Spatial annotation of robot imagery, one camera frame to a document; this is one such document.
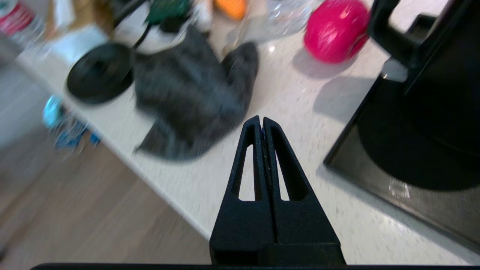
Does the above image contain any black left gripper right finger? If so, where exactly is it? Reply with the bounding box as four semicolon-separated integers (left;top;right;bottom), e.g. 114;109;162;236
262;117;346;265

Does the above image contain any blue plastic bag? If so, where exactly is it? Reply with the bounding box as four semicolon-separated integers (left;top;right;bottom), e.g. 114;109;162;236
42;94;101;151

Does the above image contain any water bottle red label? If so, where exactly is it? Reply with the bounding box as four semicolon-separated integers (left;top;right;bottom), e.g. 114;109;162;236
0;0;46;50

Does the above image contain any yellow toy corn cob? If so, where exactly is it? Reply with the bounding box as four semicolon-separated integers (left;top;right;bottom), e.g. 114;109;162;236
214;0;248;21

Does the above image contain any red toy apple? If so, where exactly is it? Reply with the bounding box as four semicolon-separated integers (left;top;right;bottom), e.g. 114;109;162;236
304;0;371;64

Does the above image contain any grey fluffy towel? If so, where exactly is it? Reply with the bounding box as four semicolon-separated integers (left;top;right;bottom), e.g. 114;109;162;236
133;26;260;162

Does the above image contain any black round kettle base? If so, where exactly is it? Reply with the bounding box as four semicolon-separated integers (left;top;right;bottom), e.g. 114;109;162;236
67;0;154;105

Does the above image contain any water bottle mountain logo label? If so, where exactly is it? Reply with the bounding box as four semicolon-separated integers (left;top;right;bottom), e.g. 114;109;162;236
240;0;319;42

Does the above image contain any black electric kettle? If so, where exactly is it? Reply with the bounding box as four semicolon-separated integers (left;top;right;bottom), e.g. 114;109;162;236
358;0;480;192

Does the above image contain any black serving tray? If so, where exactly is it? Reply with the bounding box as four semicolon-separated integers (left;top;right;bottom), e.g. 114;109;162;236
323;15;480;252

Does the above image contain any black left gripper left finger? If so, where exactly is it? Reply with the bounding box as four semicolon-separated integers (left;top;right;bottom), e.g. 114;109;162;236
209;115;277;265

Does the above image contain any small white tag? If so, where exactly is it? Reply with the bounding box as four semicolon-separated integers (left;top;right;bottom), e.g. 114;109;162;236
382;59;409;83

